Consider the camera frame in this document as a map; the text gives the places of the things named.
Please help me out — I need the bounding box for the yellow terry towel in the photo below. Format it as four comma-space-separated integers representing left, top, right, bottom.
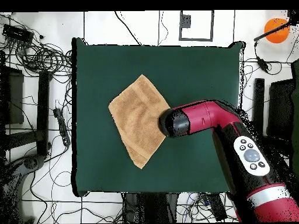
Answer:
107, 73, 171, 170

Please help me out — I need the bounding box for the dark flat panel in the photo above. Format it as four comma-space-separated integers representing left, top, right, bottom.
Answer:
0, 66, 25, 125
266, 78, 295, 141

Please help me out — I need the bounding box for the dark green table cloth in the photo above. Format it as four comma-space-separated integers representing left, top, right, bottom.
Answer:
71, 37, 245, 198

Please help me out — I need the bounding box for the black power strip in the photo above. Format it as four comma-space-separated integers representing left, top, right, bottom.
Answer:
53, 107, 71, 147
200, 192, 228, 222

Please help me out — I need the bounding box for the grey square tape outline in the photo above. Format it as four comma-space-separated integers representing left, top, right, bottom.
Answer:
179, 10, 214, 42

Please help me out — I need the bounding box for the black stand bar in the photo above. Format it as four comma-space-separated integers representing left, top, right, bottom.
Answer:
253, 78, 265, 138
36, 71, 53, 156

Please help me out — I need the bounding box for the grey stand base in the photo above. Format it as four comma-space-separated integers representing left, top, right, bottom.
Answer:
0, 153, 46, 223

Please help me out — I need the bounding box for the black power adapter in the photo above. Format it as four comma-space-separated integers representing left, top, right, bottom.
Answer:
256, 57, 269, 72

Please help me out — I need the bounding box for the black rod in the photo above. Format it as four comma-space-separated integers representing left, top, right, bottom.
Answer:
253, 19, 299, 42

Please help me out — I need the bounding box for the orange ball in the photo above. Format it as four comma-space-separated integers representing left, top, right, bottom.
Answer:
263, 17, 291, 44

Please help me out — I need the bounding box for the black electronics box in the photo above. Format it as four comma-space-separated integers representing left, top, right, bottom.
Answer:
2, 23, 34, 44

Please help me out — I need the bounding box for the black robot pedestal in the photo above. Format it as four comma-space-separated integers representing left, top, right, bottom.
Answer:
122, 192, 179, 223

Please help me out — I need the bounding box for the tangle of black cables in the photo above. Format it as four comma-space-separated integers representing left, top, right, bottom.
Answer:
13, 34, 73, 78

